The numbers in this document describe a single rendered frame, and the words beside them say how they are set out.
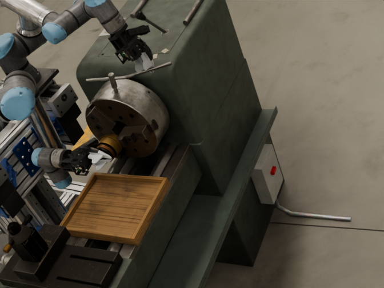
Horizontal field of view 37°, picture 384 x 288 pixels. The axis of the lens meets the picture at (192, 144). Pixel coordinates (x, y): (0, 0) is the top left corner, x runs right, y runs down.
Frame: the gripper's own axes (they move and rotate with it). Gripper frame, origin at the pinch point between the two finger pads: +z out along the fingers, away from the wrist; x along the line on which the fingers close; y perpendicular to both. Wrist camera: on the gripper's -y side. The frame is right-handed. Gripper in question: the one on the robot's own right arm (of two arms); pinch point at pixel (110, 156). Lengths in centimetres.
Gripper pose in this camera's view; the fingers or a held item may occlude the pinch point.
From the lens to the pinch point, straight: 217.4
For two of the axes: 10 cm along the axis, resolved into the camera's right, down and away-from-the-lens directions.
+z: 8.7, 0.3, -4.9
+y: -3.7, 6.9, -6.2
